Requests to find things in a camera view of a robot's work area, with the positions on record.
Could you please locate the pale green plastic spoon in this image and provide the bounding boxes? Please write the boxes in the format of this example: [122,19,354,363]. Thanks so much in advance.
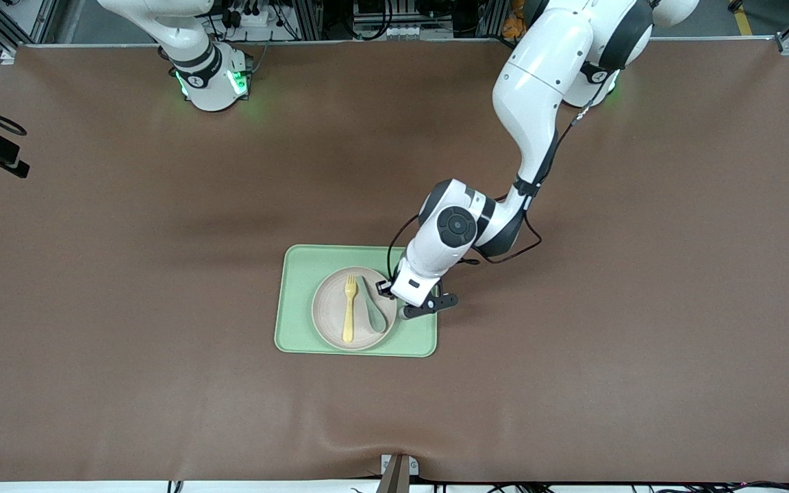
[360,275,388,335]

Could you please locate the white power strip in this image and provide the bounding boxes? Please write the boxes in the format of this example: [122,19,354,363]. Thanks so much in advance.
[227,5,280,29]

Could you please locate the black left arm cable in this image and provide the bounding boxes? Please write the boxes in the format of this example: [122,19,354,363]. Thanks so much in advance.
[386,103,606,285]

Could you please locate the orange packaged goods pile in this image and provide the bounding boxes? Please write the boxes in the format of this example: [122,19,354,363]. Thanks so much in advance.
[502,0,529,39]

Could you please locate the aluminium frame rack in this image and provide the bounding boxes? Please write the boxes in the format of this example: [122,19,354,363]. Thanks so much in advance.
[285,0,505,42]

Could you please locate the white round ridged plate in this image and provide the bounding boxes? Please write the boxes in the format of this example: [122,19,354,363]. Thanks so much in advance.
[312,266,399,351]

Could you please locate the yellow plastic fork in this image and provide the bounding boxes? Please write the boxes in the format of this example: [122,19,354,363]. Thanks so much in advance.
[342,275,358,343]

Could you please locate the metal table edge bracket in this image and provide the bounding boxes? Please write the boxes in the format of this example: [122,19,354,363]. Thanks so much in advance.
[379,453,420,493]

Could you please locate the light green rectangular tray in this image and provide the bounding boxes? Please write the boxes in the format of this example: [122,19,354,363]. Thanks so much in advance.
[274,244,438,358]

